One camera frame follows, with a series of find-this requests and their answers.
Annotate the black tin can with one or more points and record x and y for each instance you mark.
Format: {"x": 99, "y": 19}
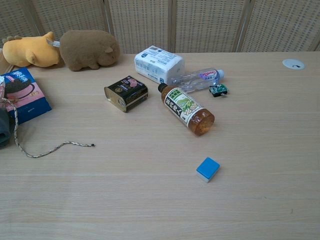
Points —
{"x": 126, "y": 93}

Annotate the brown tea bottle green label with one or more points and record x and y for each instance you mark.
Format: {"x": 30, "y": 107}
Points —
{"x": 187, "y": 110}

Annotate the white tissue pack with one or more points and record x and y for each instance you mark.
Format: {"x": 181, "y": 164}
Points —
{"x": 158, "y": 63}

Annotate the clear plastic water bottle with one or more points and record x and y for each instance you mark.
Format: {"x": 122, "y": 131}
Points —
{"x": 197, "y": 77}

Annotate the blue white mahjong tile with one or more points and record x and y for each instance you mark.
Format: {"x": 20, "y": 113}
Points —
{"x": 207, "y": 168}

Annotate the beige perforated folding screen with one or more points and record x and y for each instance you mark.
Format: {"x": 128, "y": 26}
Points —
{"x": 175, "y": 22}

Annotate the brown capybara plush toy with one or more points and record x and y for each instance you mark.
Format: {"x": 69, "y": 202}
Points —
{"x": 87, "y": 50}

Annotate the blue pink cookie box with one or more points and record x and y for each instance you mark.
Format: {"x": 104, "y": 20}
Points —
{"x": 23, "y": 95}

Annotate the round grey table grommet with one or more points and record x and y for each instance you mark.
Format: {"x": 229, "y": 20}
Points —
{"x": 293, "y": 64}

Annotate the yellow plush toy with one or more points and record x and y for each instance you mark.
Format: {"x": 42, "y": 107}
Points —
{"x": 30, "y": 52}

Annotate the dark grey cloth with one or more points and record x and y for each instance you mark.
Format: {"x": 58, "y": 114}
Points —
{"x": 3, "y": 127}

